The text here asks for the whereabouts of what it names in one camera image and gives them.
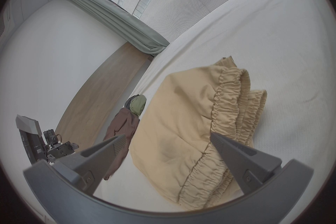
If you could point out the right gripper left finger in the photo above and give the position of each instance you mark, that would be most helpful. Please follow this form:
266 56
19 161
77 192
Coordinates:
99 157

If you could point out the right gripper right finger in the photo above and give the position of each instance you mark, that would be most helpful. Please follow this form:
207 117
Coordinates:
244 162

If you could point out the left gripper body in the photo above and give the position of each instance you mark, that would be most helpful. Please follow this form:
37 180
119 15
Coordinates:
63 150

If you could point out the tan shorts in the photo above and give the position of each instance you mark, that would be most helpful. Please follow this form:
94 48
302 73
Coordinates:
178 118

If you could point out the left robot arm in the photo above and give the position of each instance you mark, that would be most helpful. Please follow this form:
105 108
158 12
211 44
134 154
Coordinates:
28 136

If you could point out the bed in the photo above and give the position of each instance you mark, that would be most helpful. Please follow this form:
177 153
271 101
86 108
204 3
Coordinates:
275 41

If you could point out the brown garment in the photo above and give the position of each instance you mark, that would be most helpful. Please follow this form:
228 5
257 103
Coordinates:
123 125

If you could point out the black garment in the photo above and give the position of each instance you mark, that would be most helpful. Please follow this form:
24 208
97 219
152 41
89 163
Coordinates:
127 102

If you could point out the olive green garment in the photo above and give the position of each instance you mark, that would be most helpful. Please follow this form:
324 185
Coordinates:
138 104

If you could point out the grey-green curtain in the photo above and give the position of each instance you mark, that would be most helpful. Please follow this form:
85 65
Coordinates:
118 18

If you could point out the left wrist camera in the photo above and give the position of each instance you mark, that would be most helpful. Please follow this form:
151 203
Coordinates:
50 136

